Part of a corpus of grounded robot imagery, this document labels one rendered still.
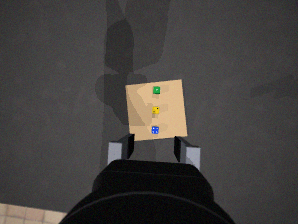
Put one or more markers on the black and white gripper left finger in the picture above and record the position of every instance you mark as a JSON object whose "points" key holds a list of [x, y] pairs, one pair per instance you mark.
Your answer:
{"points": [[121, 149]]}

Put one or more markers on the blue die with white pips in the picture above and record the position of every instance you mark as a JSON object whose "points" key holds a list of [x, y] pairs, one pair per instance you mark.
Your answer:
{"points": [[155, 130]]}

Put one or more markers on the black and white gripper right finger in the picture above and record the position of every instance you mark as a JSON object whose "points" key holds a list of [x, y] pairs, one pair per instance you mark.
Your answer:
{"points": [[186, 153]]}

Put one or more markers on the tan square mat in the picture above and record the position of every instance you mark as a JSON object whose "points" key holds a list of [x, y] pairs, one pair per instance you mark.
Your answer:
{"points": [[171, 118]]}

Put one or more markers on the yellow die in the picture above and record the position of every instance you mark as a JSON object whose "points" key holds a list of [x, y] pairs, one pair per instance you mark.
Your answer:
{"points": [[155, 110]]}

